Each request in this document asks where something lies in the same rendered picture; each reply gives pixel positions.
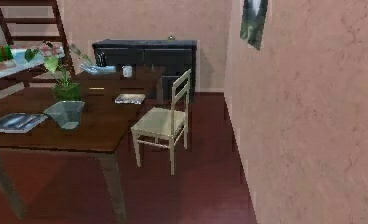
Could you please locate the clear glass bowl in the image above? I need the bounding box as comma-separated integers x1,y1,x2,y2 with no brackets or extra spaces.
43,100,86,131

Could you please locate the cream wooden chair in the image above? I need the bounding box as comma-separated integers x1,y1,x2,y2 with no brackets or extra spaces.
130,68,193,176

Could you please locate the small grey book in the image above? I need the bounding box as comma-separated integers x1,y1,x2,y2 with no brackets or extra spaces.
114,93,147,105

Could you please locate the small white cup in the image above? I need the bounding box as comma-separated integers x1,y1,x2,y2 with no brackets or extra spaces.
121,65,133,79

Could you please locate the green gift box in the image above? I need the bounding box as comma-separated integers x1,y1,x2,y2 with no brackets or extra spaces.
0,44,14,63

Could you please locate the dark brown wooden table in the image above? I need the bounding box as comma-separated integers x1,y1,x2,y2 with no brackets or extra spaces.
0,65,168,224

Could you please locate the black sideboard cabinet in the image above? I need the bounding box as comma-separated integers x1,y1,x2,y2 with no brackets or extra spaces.
92,39,198,104

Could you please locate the dark framed wall picture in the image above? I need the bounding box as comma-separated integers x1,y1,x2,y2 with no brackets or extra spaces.
239,0,269,51

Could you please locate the green potted house plant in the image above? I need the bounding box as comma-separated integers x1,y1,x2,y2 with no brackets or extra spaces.
24,41,93,102

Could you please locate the pale blue plastic bag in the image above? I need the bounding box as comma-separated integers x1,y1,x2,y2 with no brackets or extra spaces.
79,62,117,76

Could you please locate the pale cloth covered table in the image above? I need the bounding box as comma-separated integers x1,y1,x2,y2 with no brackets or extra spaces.
0,45,65,103

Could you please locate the grey blue book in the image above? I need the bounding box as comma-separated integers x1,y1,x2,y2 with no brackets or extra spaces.
0,112,49,134

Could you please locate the reddish brown ladder shelf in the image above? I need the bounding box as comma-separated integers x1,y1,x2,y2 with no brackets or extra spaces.
0,0,76,88

